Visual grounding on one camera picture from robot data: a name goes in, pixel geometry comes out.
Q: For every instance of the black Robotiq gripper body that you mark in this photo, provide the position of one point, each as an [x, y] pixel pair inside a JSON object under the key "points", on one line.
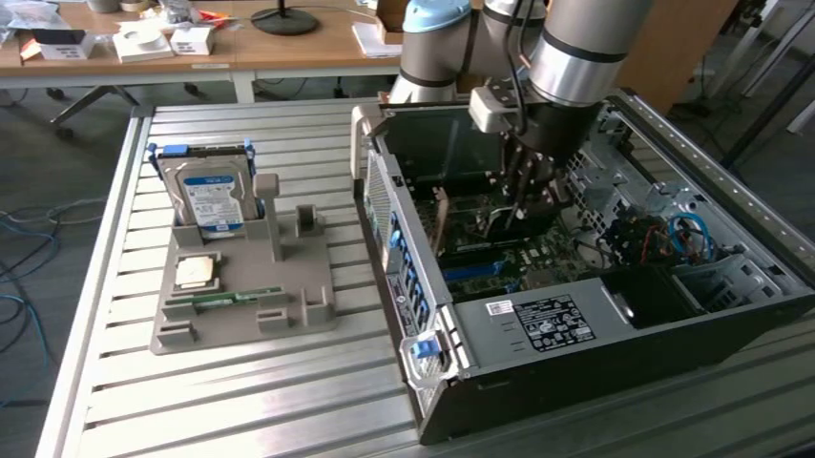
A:
{"points": [[560, 126]]}

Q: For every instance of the green graphics card with bracket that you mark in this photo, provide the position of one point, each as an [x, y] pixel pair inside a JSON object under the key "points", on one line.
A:
{"points": [[468, 214]]}

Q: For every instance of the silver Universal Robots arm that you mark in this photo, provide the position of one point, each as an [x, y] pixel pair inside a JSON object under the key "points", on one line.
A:
{"points": [[572, 71]]}

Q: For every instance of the perforated metal drive cage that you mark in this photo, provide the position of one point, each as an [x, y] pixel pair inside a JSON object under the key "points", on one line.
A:
{"points": [[604, 191]]}

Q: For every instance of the green motherboard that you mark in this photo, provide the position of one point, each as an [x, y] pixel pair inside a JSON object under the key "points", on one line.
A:
{"points": [[547, 257]]}

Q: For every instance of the installed black RAM sticks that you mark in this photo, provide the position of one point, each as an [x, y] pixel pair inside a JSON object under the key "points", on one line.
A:
{"points": [[484, 247]]}

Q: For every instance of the blue expansion slot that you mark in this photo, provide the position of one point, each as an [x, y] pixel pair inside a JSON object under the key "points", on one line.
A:
{"points": [[474, 273]]}

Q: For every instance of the wooden cabinet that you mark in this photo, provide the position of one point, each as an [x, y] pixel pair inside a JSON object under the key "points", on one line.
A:
{"points": [[682, 47]]}

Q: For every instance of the grey power supply unit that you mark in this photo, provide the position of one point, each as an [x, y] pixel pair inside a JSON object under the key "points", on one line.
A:
{"points": [[496, 329]]}

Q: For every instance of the white paper stack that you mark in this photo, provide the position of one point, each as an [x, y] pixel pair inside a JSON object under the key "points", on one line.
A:
{"points": [[372, 43]]}

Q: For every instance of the metal disk bay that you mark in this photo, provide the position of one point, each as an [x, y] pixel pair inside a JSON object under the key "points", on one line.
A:
{"points": [[726, 286]]}

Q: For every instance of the blue case latch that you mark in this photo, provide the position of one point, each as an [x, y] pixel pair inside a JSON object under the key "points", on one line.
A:
{"points": [[426, 347]]}

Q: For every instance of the black open PC case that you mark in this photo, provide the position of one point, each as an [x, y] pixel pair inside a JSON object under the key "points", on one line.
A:
{"points": [[572, 381]]}

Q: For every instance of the hard disk in blue caddy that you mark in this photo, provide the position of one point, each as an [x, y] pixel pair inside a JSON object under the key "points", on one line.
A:
{"points": [[209, 200]]}

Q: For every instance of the black round lamp base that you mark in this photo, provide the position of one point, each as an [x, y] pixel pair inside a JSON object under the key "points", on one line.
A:
{"points": [[283, 21]]}

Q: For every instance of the grey plastic parts rack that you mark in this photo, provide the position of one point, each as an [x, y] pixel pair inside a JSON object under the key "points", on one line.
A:
{"points": [[255, 329]]}

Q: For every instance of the green RAM stick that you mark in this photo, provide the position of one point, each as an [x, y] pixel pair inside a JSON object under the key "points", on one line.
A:
{"points": [[216, 299]]}

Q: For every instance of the silver CPU chip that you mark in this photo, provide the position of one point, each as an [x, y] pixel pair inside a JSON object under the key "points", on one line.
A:
{"points": [[193, 274]]}

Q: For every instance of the small white labelled box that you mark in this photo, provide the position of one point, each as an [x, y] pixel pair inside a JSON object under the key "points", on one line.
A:
{"points": [[191, 42]]}

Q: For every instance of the white box with tape roll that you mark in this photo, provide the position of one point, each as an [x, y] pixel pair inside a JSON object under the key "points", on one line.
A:
{"points": [[143, 45]]}

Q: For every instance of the long wooden desk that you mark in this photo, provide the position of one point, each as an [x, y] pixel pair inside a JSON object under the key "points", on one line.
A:
{"points": [[95, 67]]}

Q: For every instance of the white box with black insert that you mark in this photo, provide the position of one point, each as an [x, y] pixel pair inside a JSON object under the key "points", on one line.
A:
{"points": [[64, 47]]}

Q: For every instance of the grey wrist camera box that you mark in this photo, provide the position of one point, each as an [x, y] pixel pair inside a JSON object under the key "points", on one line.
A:
{"points": [[490, 112]]}

